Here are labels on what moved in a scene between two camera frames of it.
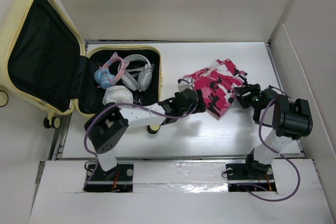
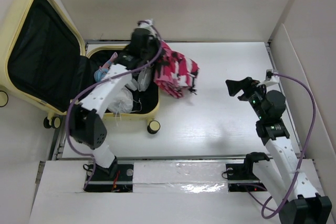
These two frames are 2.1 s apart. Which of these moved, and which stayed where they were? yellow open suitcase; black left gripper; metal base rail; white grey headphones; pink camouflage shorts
Moved: black left gripper; pink camouflage shorts
Stayed: yellow open suitcase; white grey headphones; metal base rail
